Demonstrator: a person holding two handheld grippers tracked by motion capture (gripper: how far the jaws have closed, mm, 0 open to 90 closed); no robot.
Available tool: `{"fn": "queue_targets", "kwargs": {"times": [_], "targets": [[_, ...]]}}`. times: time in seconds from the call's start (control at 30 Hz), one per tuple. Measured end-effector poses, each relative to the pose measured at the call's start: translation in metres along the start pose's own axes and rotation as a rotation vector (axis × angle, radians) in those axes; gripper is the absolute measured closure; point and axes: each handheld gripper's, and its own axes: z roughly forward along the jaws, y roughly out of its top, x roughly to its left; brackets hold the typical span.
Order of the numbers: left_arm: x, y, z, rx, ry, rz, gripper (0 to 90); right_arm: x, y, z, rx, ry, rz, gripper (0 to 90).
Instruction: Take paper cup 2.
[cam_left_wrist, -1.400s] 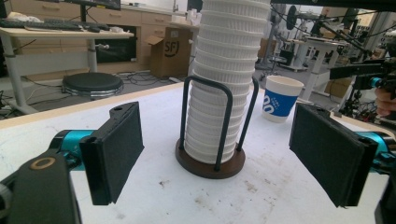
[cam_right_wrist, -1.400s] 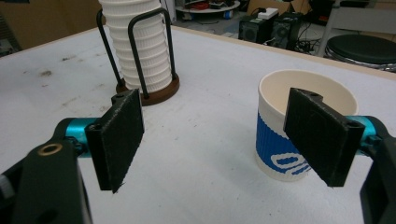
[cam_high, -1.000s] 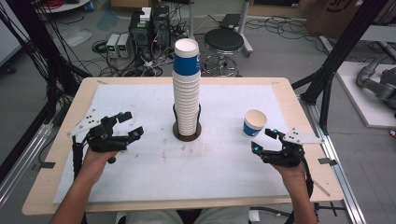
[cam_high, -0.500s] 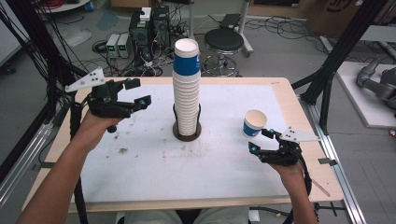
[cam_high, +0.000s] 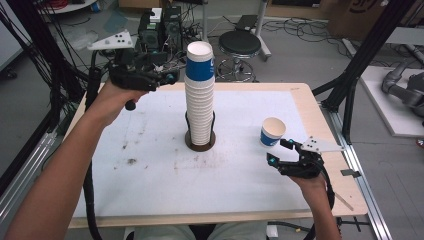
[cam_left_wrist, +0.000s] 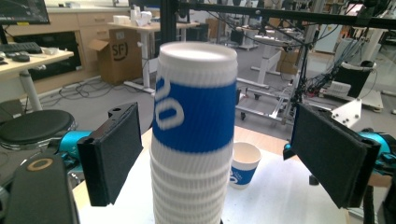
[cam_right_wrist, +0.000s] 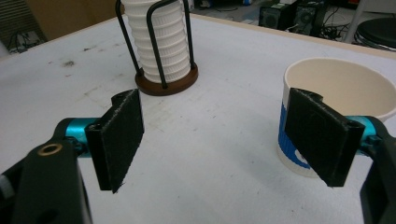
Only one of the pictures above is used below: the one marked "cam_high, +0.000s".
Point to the white floor board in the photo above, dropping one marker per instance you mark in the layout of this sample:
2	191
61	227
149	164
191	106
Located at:
383	113

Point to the black round stool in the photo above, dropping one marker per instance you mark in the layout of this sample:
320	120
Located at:
239	43

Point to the black metal frame post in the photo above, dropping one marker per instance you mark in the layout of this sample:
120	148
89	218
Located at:
36	40
370	43

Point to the stack of white paper cups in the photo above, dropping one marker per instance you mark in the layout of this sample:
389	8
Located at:
199	110

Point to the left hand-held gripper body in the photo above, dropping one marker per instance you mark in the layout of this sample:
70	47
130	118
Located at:
133	73

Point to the blue label paper cup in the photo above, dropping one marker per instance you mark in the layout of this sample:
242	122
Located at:
200	68
271	133

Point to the black computer tower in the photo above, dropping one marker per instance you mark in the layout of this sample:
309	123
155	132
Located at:
172	28
150	33

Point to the person's left hand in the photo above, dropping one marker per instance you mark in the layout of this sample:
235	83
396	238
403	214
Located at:
106	103

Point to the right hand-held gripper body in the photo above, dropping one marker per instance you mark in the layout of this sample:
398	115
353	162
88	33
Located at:
305	166

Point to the brown cardboard box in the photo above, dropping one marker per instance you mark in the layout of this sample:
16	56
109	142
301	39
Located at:
360	16

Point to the aluminium rail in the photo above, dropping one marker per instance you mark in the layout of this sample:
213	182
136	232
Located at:
363	180
23	176

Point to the person's right hand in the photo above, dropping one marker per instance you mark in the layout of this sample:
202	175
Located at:
313	188

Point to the person's legs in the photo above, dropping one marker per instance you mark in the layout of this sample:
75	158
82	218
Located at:
160	233

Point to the small grey metal bracket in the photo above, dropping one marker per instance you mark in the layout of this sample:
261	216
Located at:
350	173

